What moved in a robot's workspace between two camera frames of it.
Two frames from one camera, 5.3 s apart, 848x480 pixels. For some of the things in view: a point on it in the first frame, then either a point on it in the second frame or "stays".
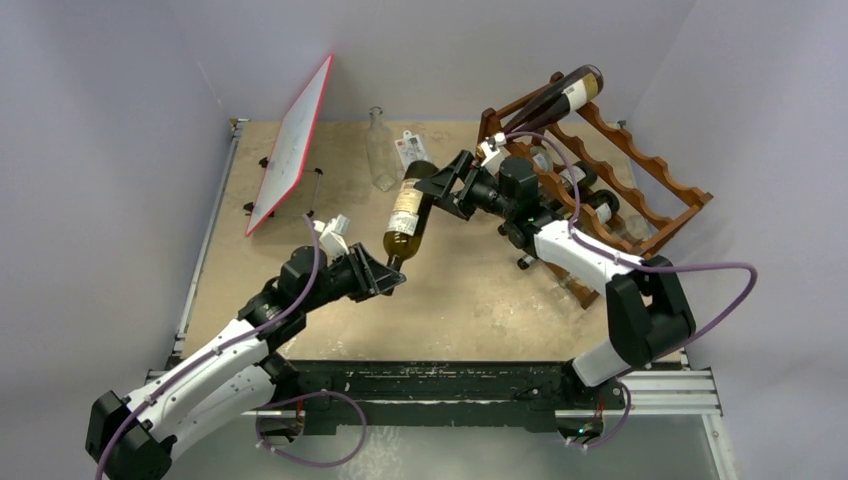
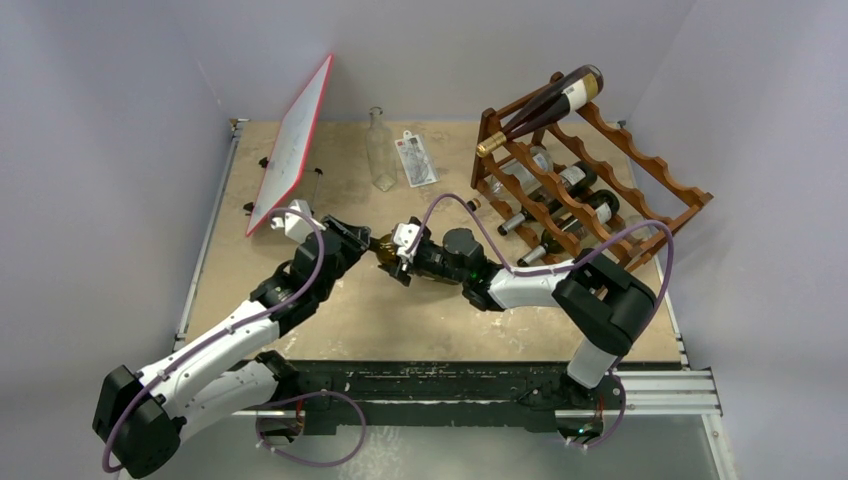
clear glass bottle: x=380 y=150 stays
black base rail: x=548 y=393 stays
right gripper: x=457 y=192 -> x=405 y=263
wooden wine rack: x=597 y=172 stays
